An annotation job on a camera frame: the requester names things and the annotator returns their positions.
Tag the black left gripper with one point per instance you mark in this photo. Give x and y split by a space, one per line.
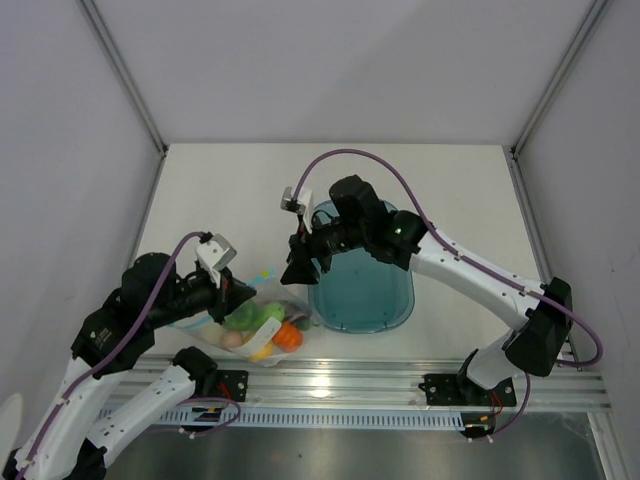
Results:
234 292

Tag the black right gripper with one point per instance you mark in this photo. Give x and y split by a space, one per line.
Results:
301 269

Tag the green bell pepper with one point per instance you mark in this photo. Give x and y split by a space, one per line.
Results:
243 318

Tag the light green cucumber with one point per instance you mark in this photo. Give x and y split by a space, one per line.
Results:
273 310

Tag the pink egg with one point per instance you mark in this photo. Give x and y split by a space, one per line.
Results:
231 339

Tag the clear zip top bag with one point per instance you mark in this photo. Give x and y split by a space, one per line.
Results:
265 329

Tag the dark green chili pepper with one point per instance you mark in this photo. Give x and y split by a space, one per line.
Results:
303 325

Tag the yellow small pumpkin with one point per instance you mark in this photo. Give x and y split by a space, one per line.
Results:
262 354

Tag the purple eggplant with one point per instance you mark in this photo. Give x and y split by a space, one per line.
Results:
295 313

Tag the white egg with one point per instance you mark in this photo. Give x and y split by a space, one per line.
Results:
212 333

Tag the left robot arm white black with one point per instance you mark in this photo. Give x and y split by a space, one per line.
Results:
70 442

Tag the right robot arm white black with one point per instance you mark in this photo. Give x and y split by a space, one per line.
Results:
538 316

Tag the teal plastic tray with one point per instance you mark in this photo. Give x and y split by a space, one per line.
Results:
360 295

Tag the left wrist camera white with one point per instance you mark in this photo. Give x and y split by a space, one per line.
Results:
213 254

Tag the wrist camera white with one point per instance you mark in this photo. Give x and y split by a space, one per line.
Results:
213 254
302 205

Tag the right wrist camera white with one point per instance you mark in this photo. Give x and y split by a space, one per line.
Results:
302 205

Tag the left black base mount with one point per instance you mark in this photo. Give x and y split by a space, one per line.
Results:
232 384

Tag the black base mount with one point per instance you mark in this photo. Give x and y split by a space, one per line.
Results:
442 389
232 384

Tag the white slotted cable duct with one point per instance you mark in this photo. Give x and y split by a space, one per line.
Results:
416 419

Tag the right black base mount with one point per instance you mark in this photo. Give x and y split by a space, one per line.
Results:
442 389

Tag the aluminium mounting rail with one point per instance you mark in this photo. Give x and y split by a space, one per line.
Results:
393 385

